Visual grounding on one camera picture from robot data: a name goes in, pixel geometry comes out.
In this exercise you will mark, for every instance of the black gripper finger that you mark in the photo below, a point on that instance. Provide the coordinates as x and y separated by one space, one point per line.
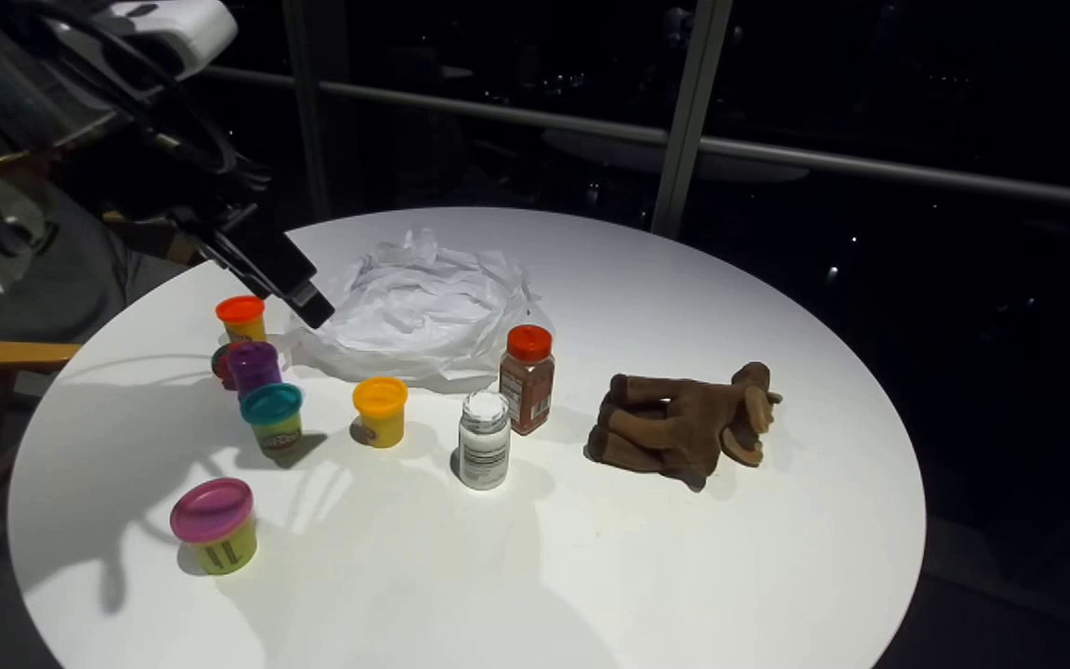
264 289
296 276

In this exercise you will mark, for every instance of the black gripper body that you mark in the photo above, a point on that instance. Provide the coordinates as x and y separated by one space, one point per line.
223 215

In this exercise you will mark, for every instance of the orange lid dough tub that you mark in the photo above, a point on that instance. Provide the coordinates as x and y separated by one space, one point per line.
243 319

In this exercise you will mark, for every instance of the purple lid dough tub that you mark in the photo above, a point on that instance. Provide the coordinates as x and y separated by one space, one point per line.
253 365

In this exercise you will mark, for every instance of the teal lid dough tub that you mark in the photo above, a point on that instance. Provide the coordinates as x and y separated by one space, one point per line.
273 413

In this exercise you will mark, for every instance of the yellow lid dough tub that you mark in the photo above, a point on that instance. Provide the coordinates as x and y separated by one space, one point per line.
382 411

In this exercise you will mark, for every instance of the white capped pill bottle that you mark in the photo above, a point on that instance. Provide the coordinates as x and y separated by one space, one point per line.
486 443

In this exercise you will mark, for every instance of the red capped spice bottle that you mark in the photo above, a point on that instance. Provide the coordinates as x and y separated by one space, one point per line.
528 386

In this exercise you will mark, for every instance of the brown plush toy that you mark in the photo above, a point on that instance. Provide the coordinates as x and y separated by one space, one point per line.
671 429

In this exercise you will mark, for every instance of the clear white plastic bag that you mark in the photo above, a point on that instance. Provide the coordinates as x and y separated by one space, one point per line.
425 309

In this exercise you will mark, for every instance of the grey chair cushion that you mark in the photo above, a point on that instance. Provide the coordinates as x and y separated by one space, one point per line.
53 293

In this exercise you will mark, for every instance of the wooden chair armrest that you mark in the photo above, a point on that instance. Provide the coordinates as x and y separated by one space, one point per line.
3 355

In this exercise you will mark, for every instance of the dark vertical window post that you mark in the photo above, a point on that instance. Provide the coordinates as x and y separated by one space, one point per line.
306 115

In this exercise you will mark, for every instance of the grey window frame post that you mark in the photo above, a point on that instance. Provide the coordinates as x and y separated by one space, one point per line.
690 115

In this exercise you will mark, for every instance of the grey horizontal window rail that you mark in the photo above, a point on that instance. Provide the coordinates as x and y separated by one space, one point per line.
870 165

